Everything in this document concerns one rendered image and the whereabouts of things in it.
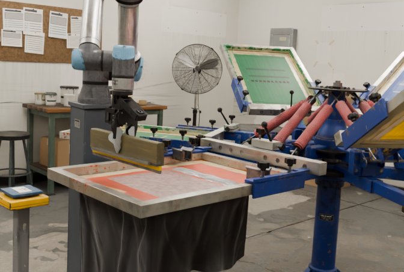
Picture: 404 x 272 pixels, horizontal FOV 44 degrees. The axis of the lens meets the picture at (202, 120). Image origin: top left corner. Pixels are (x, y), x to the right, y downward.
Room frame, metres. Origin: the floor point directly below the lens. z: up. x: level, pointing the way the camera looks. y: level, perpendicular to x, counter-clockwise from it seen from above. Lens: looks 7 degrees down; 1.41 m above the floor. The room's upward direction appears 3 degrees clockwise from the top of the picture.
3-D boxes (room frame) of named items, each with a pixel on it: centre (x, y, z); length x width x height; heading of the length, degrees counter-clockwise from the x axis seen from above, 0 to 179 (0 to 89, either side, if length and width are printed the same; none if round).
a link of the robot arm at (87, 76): (2.28, 0.48, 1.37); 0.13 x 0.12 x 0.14; 98
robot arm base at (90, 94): (2.28, 0.49, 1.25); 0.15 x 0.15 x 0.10
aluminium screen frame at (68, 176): (1.90, 0.08, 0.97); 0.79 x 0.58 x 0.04; 133
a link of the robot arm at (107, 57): (1.83, 0.31, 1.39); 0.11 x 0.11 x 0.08; 8
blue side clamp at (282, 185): (1.86, -0.29, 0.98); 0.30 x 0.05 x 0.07; 133
